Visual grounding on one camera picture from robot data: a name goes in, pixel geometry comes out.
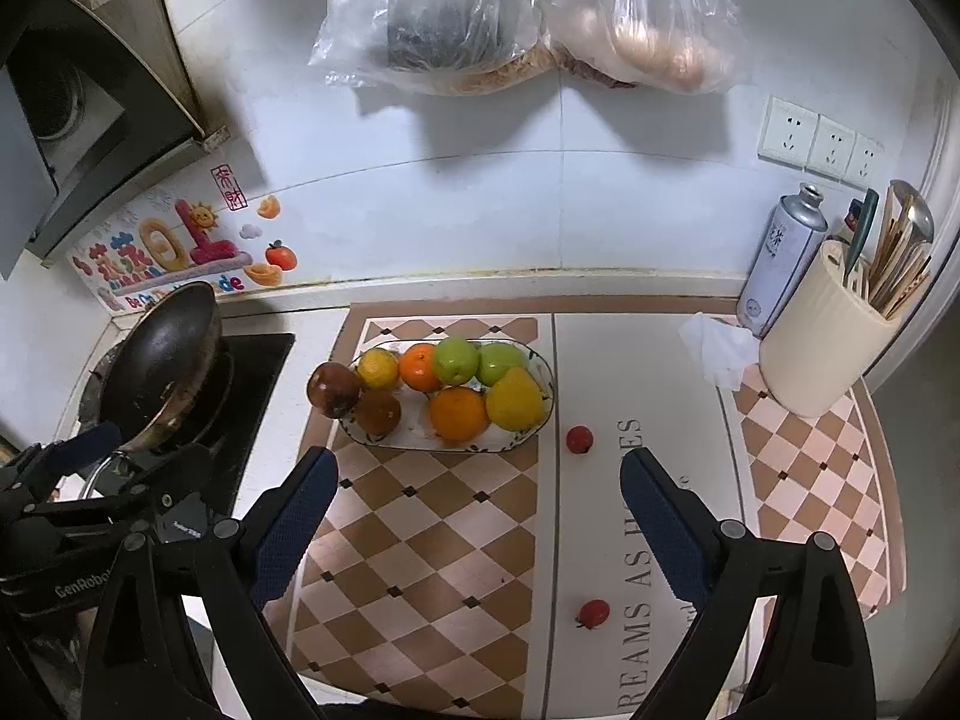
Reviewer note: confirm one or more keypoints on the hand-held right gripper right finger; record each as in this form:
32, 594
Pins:
667, 532

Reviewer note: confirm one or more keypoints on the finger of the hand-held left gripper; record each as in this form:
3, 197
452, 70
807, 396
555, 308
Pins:
82, 441
172, 472

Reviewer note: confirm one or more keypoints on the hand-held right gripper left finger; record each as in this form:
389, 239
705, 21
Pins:
289, 532

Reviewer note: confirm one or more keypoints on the red cherry tomato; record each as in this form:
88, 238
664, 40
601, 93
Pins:
592, 613
579, 439

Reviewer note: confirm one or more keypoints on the dark red tomato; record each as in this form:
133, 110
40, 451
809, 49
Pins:
377, 412
334, 388

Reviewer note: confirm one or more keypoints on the patterned oval plate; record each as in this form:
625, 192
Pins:
414, 431

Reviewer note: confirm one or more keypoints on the small yellow pear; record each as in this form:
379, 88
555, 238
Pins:
377, 367

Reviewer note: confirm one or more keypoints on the large yellow pear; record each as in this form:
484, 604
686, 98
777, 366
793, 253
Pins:
516, 397

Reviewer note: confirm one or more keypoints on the orange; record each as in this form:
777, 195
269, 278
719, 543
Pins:
421, 366
457, 414

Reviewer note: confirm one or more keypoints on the green apple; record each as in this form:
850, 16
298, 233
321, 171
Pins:
456, 360
501, 362

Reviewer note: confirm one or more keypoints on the black frying pan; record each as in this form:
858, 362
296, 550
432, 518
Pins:
161, 360

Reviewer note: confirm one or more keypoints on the checkered table mat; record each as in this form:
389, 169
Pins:
420, 540

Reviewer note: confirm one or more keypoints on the white tissue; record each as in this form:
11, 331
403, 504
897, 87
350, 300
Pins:
720, 352

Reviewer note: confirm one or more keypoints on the cream utensil holder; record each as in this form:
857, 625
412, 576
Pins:
817, 345

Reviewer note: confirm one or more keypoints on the person's dark clothing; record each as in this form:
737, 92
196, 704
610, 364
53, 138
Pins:
480, 712

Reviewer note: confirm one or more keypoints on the black range hood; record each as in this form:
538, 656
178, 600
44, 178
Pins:
22, 165

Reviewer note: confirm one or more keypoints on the grey gas canister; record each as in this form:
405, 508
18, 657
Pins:
776, 262

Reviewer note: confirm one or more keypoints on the bundle of wooden chopsticks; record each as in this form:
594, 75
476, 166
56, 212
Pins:
900, 277

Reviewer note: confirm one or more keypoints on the metal ladle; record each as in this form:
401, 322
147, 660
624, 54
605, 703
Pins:
919, 214

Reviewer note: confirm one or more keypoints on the beige hood side panel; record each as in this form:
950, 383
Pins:
172, 37

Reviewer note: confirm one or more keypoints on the plastic bag with eggs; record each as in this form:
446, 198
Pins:
645, 15

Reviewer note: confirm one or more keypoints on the plastic bag with dark contents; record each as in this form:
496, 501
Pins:
427, 15

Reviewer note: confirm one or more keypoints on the colourful wall banner sticker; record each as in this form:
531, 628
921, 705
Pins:
172, 244

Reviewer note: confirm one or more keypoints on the gold ingot wall sticker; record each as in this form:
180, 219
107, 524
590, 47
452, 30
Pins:
265, 274
268, 207

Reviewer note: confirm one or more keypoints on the tangerine wall sticker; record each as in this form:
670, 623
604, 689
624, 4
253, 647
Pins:
282, 256

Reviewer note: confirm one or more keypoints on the red seal wall sticker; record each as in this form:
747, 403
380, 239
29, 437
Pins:
229, 187

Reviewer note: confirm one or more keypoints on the white wall socket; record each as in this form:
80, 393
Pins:
787, 131
831, 148
866, 161

